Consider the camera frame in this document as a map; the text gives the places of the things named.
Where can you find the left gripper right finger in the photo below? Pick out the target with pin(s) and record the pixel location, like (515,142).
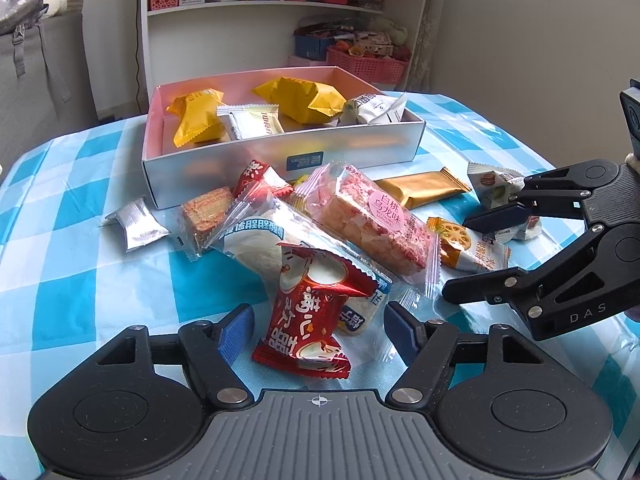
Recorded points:
(427,349)

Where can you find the small red snack pack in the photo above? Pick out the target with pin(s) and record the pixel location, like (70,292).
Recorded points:
(259,172)

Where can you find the white nut snack pack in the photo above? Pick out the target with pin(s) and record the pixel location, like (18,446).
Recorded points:
(373,109)

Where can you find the grey sofa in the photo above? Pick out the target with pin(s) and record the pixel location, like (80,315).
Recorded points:
(45,86)

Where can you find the pink plastic basket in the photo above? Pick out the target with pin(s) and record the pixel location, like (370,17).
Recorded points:
(373,70)

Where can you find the white pecan snack pack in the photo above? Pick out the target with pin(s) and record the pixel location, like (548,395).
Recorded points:
(493,185)

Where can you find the pink rice cracker pack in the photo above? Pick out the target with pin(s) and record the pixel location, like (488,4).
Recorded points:
(347,203)

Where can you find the yellow snack pack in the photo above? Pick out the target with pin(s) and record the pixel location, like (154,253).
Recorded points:
(198,118)
(306,102)

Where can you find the white shelf desk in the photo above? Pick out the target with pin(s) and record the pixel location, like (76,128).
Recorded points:
(222,36)

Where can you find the white blue pastry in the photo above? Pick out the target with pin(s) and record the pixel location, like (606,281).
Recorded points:
(253,233)

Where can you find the lotus chip orange pack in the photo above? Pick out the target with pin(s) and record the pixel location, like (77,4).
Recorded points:
(468,251)

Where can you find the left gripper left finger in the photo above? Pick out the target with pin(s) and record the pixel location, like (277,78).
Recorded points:
(210,350)

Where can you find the blue checkered tablecloth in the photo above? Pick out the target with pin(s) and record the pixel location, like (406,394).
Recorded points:
(67,284)

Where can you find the wafer biscuit clear pack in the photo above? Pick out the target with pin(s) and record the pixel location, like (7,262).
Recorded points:
(198,218)

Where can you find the large red snack pack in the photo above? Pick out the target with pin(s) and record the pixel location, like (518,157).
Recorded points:
(314,285)

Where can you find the blue storage bin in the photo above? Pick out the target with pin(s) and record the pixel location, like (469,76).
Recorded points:
(312,47)

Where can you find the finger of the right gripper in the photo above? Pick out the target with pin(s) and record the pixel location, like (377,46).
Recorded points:
(557,193)
(490,287)

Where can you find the cream white flat pack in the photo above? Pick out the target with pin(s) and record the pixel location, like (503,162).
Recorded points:
(250,121)

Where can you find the silver grey backpack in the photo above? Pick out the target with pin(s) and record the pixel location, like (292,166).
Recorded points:
(16,17)

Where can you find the gold bar wrapper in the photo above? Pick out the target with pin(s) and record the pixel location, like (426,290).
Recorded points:
(415,190)

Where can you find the silver foil packet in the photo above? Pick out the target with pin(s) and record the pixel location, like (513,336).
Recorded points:
(138,224)

